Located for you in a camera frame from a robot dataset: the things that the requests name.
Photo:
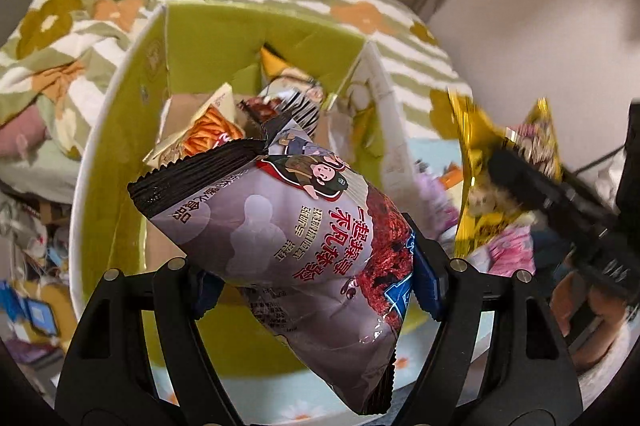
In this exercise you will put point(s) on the grey maroon snack bag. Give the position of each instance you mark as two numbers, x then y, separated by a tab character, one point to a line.
323	259

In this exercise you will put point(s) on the person's right hand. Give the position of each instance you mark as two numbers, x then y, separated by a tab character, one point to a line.
598	322

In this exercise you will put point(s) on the gold snack bag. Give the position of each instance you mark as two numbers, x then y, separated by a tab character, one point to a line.
493	158

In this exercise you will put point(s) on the orange fries snack bag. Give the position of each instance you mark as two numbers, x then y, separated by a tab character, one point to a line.
212	124

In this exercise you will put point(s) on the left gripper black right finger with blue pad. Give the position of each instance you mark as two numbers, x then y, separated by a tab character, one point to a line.
529	378

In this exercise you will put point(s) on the green cardboard box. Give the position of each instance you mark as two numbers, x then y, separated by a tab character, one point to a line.
192	48

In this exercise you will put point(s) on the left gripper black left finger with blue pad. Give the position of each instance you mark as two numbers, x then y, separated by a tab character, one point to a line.
107	377

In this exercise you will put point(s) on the purple snack bag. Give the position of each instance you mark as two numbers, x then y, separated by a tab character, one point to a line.
439	213

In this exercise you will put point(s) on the orange cream snack bag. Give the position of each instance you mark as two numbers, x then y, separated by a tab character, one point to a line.
289	88

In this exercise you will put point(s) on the pink pillow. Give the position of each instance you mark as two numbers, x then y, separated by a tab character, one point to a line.
22	134

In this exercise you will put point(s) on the light blue daisy cloth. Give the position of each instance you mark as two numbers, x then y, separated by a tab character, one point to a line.
263	378

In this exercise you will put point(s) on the striped floral blanket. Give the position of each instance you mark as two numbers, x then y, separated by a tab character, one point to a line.
63	54

